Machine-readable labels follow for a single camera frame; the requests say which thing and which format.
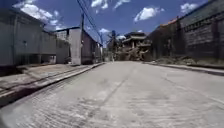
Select palm tree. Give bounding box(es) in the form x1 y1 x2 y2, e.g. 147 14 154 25
105 29 119 62

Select tiered roof building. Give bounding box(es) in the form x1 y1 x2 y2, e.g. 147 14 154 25
117 31 154 62

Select grey concrete road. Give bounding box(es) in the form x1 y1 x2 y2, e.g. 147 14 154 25
0 60 224 128

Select grey concrete building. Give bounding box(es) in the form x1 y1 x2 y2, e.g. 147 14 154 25
54 26 104 66

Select tall utility pole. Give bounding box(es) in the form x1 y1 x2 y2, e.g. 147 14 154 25
80 12 86 65

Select raised concrete pavement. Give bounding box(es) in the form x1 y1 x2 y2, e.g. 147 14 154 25
0 62 106 108

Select concrete kerb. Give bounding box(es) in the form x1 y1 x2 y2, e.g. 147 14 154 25
143 60 224 77

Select overhead wires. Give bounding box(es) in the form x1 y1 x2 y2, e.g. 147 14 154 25
75 0 103 44

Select grey concrete wall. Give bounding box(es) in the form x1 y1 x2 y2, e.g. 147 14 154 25
0 7 71 73

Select dark block wall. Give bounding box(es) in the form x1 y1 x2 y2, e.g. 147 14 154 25
146 0 224 66

